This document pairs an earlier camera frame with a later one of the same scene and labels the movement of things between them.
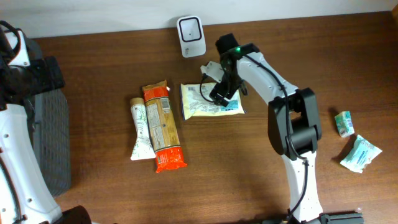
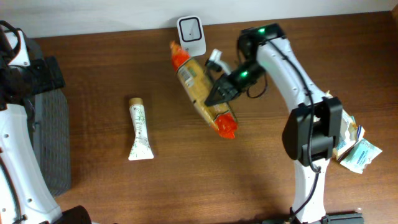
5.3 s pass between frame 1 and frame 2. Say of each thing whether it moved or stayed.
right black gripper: stayed
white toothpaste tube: stayed
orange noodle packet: moved
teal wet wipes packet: stayed
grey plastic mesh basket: stayed
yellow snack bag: moved
